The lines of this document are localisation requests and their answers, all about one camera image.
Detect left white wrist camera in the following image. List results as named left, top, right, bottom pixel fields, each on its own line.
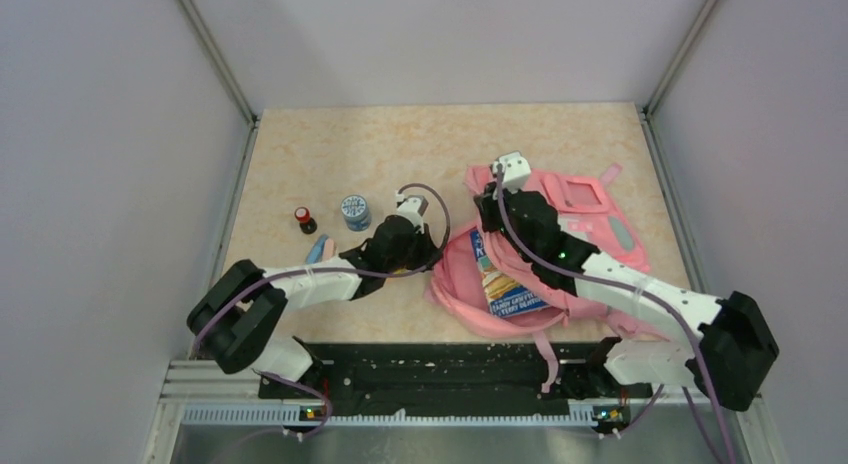
left=395, top=191, right=429, bottom=234

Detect blue correction tape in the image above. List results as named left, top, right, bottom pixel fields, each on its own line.
left=305, top=234, right=329, bottom=264

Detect black base bar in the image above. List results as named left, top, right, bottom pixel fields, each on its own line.
left=254, top=340, right=664, bottom=419

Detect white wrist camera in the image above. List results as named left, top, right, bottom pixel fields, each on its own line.
left=395, top=191, right=429, bottom=234
left=490, top=151, right=532, bottom=192

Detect blue round jar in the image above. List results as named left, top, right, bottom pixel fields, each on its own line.
left=340, top=194, right=372, bottom=232

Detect metal frame rail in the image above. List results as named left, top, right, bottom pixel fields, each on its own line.
left=165, top=0, right=260, bottom=356
left=637, top=0, right=725, bottom=291

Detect pink backpack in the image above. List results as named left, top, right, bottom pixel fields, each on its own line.
left=423, top=162, right=652, bottom=395

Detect red black stamp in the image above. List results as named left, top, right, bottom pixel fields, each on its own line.
left=294, top=206, right=317, bottom=235

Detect metal frame rail left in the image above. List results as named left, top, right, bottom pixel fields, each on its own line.
left=165, top=0, right=260, bottom=356

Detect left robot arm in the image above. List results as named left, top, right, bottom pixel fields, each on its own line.
left=186, top=215, right=443, bottom=381

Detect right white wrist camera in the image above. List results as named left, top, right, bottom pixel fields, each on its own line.
left=490, top=151, right=532, bottom=192

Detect blue treehouse book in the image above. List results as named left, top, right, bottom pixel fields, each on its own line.
left=469, top=229, right=548, bottom=318

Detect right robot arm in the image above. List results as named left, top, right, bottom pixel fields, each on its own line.
left=474, top=183, right=779, bottom=412

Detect metal frame rail right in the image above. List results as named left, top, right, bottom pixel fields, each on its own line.
left=637, top=0, right=725, bottom=291

